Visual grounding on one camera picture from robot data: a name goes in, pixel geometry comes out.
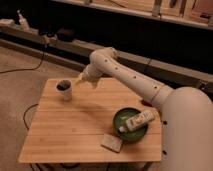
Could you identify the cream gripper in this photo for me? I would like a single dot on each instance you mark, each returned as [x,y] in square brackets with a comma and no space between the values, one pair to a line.
[80,79]

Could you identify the white ceramic cup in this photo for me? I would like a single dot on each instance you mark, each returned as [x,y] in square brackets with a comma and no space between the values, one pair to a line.
[64,87]

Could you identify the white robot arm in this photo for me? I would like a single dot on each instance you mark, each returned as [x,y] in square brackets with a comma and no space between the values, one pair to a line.
[187,112]

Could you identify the black device on ledge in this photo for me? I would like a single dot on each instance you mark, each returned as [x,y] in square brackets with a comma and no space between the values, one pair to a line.
[65,35]

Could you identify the wooden table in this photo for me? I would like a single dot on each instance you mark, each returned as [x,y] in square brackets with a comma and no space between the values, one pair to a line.
[71,131]

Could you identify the green bowl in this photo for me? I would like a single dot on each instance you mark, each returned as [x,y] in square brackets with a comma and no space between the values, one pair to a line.
[119,120]

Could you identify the dark red object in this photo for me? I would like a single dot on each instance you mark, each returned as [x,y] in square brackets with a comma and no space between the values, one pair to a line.
[143,102]

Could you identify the white tube bottle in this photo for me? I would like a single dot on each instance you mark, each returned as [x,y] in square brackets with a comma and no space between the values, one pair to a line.
[137,121]

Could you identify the beige sponge block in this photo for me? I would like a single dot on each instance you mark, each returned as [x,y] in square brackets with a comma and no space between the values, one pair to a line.
[111,142]

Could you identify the white spray bottle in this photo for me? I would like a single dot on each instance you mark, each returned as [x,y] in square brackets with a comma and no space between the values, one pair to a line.
[23,22]

